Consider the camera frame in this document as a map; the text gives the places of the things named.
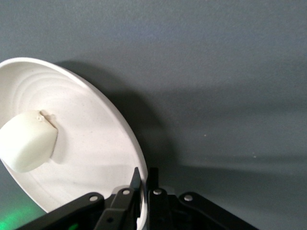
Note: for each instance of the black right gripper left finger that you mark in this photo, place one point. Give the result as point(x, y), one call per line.
point(120, 206)

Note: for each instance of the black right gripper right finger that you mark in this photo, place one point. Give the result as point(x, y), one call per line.
point(158, 208)

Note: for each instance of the round cream plate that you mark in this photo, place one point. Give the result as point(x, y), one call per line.
point(96, 143)

